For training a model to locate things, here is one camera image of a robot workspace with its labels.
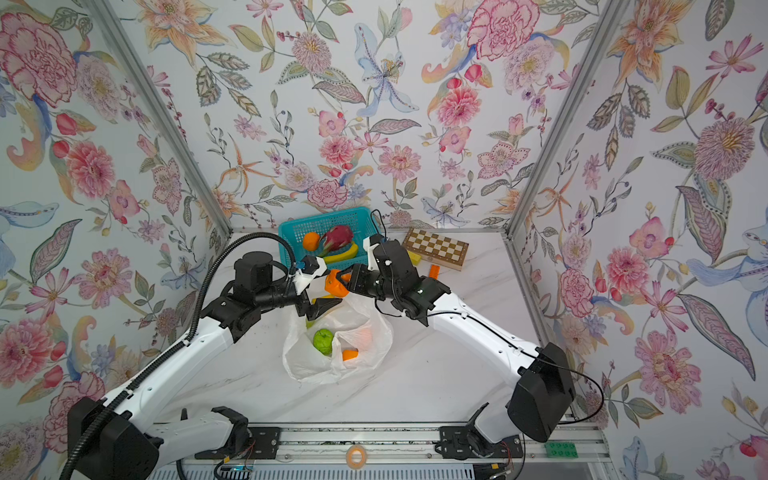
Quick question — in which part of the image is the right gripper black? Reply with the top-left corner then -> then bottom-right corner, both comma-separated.
337,266 -> 401,306

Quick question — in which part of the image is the orange fruit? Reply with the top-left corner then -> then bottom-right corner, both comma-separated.
302,232 -> 321,252
324,269 -> 349,298

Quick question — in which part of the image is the green apple toy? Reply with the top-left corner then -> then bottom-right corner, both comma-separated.
312,329 -> 334,356

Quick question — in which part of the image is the white translucent plastic bag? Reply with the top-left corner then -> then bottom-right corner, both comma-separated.
280,294 -> 394,384

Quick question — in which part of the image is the pink dragon fruit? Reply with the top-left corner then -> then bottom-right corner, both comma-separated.
319,225 -> 354,257

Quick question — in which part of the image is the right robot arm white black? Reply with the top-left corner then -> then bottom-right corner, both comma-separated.
336,264 -> 575,457

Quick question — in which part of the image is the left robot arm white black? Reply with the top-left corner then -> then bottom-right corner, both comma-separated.
60,251 -> 338,479

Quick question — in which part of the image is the yellow banana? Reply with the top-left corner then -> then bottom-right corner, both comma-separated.
325,243 -> 359,264

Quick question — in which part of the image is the yellow block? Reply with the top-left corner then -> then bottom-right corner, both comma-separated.
408,251 -> 422,266

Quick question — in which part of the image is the teal plastic basket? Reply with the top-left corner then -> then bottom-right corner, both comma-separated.
278,207 -> 377,270

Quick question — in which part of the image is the wooden chessboard box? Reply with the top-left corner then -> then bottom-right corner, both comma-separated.
403,228 -> 469,271

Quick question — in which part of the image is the green lego plate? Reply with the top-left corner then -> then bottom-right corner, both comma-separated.
544,442 -> 579,459

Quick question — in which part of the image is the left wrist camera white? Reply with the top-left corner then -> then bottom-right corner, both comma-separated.
293,255 -> 328,295

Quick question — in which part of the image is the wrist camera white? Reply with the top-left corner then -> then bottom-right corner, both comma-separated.
293,255 -> 328,295
363,233 -> 397,271

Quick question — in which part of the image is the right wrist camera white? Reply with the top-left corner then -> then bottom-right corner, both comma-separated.
363,233 -> 397,271

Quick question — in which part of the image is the aluminium rail base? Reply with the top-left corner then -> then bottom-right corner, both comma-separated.
95,421 -> 613,480

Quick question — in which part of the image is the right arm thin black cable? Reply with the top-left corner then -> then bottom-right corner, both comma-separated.
368,208 -> 606,480

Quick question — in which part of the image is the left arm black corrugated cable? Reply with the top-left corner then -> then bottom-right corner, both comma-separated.
58,231 -> 298,480

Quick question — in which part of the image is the left aluminium corner post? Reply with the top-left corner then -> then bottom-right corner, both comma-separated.
83,1 -> 233,238

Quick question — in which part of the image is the aluminium corner post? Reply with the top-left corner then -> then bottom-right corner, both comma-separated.
83,1 -> 233,238
505,0 -> 627,239

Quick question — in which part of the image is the right aluminium corner post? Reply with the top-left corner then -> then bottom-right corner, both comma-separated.
505,0 -> 627,239

